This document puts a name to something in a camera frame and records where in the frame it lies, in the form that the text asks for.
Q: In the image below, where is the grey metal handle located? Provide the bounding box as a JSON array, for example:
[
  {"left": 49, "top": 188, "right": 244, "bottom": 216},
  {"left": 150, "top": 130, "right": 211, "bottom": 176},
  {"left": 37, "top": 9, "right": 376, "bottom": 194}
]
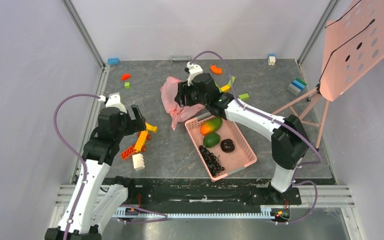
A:
[{"left": 169, "top": 55, "right": 192, "bottom": 63}]

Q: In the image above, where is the yellow block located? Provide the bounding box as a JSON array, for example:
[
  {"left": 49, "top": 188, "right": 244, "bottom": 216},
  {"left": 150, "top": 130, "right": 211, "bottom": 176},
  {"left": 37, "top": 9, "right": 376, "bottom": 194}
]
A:
[{"left": 220, "top": 85, "right": 231, "bottom": 93}]

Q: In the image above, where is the yellow orange toy brick vehicle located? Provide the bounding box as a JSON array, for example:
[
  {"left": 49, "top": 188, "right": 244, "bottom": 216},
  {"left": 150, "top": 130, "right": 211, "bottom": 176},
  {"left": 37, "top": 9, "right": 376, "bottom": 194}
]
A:
[{"left": 133, "top": 122, "right": 158, "bottom": 153}]

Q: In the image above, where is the tall green block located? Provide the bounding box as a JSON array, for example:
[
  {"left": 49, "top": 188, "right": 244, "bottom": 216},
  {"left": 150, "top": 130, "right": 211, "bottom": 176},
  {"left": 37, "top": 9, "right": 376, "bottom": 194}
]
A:
[{"left": 227, "top": 76, "right": 236, "bottom": 87}]

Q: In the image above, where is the white toy brick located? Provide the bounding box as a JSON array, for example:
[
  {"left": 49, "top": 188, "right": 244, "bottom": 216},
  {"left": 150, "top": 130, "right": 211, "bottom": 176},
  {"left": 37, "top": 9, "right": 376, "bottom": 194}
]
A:
[{"left": 132, "top": 153, "right": 145, "bottom": 171}]

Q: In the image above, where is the orange curved block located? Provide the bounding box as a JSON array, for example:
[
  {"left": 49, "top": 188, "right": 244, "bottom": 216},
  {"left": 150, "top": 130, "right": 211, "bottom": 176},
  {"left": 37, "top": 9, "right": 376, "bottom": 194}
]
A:
[{"left": 209, "top": 65, "right": 223, "bottom": 75}]

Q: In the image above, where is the pink plastic basket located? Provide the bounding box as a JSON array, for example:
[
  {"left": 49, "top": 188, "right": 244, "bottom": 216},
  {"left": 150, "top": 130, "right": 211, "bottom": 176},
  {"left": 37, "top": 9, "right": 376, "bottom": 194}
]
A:
[{"left": 184, "top": 113, "right": 257, "bottom": 182}]

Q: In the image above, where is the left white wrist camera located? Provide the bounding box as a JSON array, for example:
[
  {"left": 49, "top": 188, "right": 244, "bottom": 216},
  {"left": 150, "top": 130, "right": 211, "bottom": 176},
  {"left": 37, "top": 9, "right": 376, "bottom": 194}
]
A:
[{"left": 98, "top": 92, "right": 128, "bottom": 113}]

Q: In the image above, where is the grey blue green brick stack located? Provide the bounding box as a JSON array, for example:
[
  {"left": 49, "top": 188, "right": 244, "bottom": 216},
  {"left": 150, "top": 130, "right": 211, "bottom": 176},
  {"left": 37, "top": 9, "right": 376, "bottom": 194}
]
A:
[{"left": 287, "top": 78, "right": 307, "bottom": 96}]

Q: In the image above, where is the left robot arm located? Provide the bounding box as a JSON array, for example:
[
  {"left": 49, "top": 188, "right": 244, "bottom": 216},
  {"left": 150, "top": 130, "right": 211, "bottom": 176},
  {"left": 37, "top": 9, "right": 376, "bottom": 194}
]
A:
[{"left": 44, "top": 105, "right": 146, "bottom": 240}]

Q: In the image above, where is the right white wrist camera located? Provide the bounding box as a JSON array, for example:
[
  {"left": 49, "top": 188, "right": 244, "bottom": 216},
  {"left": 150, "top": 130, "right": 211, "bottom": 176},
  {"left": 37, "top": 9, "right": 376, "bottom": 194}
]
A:
[{"left": 185, "top": 62, "right": 203, "bottom": 86}]

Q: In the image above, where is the green fake avocado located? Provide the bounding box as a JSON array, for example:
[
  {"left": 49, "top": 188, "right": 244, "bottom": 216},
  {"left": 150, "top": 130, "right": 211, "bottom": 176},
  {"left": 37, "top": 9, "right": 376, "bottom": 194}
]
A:
[{"left": 202, "top": 132, "right": 221, "bottom": 148}]

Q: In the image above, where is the orange green fake mango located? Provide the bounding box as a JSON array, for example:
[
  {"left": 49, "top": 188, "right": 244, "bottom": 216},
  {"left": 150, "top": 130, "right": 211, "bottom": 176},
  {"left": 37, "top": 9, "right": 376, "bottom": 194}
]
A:
[{"left": 200, "top": 117, "right": 223, "bottom": 136}]

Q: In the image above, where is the pink perforated music stand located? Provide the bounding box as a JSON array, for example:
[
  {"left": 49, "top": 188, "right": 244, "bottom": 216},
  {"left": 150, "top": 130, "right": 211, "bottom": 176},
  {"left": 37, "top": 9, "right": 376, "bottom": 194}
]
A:
[{"left": 274, "top": 0, "right": 384, "bottom": 149}]

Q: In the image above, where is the green block near microphone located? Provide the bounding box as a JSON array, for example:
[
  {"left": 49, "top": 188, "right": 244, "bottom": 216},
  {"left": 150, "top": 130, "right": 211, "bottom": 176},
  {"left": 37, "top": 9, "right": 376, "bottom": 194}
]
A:
[{"left": 238, "top": 93, "right": 250, "bottom": 102}]

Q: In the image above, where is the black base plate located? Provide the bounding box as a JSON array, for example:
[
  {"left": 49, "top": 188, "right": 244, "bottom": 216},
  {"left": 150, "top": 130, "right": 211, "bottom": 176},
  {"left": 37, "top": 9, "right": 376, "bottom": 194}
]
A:
[{"left": 104, "top": 177, "right": 303, "bottom": 214}]

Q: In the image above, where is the black fake grape bunch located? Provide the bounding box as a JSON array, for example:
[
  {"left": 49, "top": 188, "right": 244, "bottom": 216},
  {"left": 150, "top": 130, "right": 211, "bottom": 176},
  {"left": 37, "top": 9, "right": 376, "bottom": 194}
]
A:
[{"left": 198, "top": 145, "right": 225, "bottom": 177}]

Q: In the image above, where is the dark fake plum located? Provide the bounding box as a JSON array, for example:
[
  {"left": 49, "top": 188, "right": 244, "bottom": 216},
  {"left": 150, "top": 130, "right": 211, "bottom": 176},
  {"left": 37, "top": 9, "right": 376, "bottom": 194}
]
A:
[{"left": 220, "top": 138, "right": 236, "bottom": 153}]

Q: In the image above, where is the pink plastic bag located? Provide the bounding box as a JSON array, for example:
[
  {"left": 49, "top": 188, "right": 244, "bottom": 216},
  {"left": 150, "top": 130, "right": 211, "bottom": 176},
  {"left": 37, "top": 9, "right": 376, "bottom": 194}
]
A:
[{"left": 160, "top": 76, "right": 205, "bottom": 131}]

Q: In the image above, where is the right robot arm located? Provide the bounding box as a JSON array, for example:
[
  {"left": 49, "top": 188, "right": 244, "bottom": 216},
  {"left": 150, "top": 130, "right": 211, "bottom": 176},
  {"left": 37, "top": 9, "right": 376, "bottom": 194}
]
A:
[{"left": 174, "top": 73, "right": 311, "bottom": 204}]

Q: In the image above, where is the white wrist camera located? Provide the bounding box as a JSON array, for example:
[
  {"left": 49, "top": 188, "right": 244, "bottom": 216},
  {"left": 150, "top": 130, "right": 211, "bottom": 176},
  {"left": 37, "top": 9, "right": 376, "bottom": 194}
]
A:
[
  {"left": 185, "top": 62, "right": 203, "bottom": 86},
  {"left": 98, "top": 92, "right": 128, "bottom": 113}
]

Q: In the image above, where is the small green cube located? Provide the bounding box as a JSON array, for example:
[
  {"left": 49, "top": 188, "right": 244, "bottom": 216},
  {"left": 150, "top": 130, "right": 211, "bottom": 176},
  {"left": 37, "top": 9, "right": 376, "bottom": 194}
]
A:
[{"left": 124, "top": 82, "right": 131, "bottom": 89}]

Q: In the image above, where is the blue brick at corner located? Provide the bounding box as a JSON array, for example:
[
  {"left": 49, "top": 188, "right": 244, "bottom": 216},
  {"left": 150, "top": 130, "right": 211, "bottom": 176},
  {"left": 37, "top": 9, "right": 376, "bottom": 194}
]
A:
[{"left": 107, "top": 57, "right": 120, "bottom": 66}]

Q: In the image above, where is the blue white brick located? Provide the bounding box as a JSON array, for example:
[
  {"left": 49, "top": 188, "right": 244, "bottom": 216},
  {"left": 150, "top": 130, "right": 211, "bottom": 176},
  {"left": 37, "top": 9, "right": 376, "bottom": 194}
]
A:
[{"left": 267, "top": 53, "right": 276, "bottom": 66}]

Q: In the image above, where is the red curved block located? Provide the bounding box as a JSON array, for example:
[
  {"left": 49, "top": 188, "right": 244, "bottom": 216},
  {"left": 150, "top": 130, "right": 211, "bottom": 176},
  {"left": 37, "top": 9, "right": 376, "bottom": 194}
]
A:
[{"left": 120, "top": 73, "right": 131, "bottom": 82}]

